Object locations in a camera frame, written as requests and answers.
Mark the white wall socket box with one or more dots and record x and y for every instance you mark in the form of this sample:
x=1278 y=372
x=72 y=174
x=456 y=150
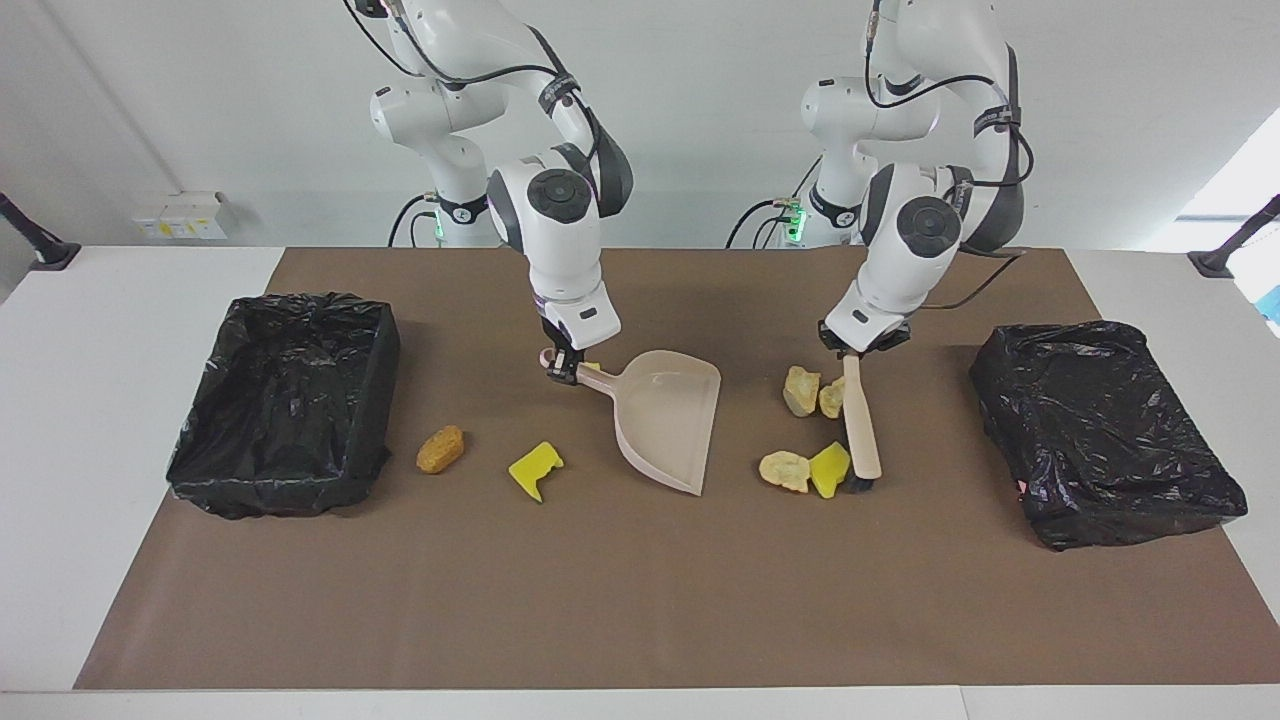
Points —
x=185 y=215

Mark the black bag covered bin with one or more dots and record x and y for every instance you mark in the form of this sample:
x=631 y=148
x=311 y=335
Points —
x=1100 y=430

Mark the yellow sponge with green backing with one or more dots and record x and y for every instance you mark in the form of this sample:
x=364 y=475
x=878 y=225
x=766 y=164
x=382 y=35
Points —
x=830 y=470

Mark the notched yellow sponge piece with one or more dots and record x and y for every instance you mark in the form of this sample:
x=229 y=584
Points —
x=535 y=468

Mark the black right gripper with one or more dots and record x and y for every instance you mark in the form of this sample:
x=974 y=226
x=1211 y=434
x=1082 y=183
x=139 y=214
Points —
x=558 y=335

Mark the beige hand brush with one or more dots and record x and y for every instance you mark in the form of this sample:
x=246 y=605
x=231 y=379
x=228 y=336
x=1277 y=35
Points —
x=860 y=430

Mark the brown table mat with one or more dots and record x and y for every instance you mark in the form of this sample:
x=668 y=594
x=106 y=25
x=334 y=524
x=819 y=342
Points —
x=640 y=620

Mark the light blue object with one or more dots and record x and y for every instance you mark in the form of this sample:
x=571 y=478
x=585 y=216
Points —
x=1272 y=305

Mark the open black lined trash bin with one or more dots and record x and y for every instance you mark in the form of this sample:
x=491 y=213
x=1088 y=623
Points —
x=230 y=470

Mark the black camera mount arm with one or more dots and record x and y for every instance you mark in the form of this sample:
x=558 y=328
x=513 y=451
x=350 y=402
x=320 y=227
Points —
x=1225 y=258
x=45 y=250

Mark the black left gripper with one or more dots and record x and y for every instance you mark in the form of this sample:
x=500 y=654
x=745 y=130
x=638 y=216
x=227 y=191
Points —
x=895 y=340

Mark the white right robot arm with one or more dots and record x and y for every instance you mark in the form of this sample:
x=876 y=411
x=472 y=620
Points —
x=560 y=250

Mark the beige fried food piece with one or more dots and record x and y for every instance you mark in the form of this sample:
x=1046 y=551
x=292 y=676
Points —
x=800 y=390
x=785 y=470
x=832 y=397

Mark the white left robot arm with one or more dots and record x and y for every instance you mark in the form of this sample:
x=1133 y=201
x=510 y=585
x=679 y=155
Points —
x=900 y=280

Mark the brown fried nugget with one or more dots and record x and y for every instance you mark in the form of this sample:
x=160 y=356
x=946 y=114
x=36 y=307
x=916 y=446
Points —
x=440 y=450

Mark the beige plastic dustpan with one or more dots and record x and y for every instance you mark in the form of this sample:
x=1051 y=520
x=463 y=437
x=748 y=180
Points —
x=670 y=420

